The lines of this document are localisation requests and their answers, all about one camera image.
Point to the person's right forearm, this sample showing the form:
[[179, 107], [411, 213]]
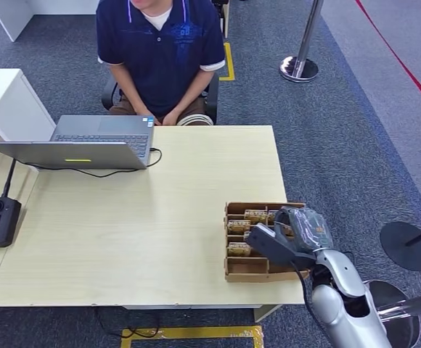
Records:
[[127, 89]]

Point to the black controller antenna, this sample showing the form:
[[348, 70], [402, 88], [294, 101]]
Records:
[[9, 177]]

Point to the white table leg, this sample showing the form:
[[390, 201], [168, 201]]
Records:
[[267, 313]]

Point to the person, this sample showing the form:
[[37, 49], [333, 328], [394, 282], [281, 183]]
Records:
[[159, 57]]

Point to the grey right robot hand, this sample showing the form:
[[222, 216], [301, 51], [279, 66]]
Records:
[[304, 230]]

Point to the person's left forearm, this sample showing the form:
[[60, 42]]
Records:
[[194, 89]]

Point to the black equipment stand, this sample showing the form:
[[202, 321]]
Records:
[[222, 9]]

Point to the person's right hand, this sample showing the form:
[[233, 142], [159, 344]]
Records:
[[149, 117]]

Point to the black round base with pole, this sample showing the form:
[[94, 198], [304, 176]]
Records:
[[406, 252]]

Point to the white cabinet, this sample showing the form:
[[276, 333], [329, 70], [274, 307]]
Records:
[[3, 101]]

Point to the brown cardboard card holder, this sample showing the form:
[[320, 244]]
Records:
[[246, 271]]

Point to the white counter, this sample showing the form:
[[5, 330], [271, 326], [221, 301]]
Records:
[[11, 17]]

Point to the chrome stanchion post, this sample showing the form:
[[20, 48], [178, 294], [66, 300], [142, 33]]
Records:
[[299, 67]]

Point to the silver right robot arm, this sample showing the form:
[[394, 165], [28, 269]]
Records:
[[341, 278]]

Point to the grey laptop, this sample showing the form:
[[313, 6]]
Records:
[[101, 132]]

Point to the chrome round base with pole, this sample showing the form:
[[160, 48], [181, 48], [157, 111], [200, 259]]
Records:
[[406, 331]]

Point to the person's left hand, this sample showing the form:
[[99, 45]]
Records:
[[169, 118]]

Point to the black office chair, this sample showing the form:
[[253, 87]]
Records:
[[212, 101]]

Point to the person's hand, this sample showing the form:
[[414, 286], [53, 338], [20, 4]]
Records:
[[149, 117], [169, 118]]

